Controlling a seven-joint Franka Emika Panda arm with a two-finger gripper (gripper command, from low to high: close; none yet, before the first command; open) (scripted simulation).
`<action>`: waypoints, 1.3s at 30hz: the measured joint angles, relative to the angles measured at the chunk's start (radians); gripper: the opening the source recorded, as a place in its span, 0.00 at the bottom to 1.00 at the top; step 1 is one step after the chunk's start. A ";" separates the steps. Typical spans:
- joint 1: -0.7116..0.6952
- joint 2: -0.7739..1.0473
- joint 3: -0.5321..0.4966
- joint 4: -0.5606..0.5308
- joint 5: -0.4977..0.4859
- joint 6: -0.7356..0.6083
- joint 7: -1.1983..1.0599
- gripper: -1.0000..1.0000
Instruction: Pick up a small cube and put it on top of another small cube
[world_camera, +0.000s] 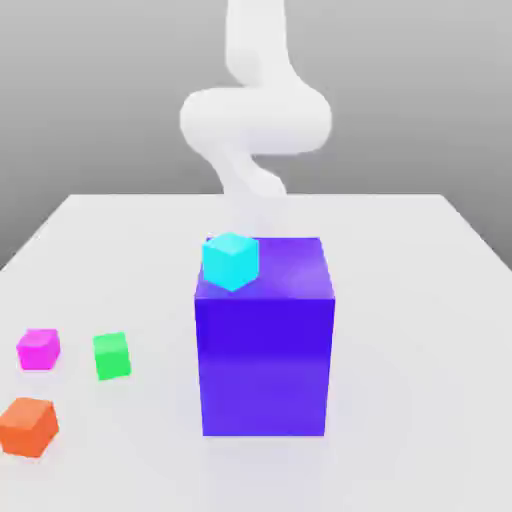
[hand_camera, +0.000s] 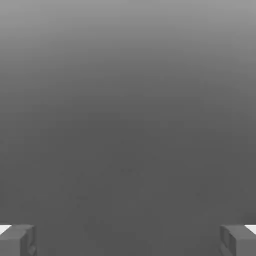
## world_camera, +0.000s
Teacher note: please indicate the small orange cube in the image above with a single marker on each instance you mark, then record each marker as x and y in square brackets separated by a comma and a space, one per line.
[26, 428]

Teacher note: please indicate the small green cube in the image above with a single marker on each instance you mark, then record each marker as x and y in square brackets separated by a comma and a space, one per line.
[112, 356]

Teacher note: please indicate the small magenta cube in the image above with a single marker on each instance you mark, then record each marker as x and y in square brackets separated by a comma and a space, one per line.
[38, 350]

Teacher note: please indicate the large purple box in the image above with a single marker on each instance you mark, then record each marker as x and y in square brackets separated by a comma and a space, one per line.
[264, 360]

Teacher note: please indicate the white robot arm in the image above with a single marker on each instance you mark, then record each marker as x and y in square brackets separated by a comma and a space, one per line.
[256, 120]

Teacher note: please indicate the small cyan cube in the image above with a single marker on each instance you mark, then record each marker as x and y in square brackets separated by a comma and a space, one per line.
[230, 262]

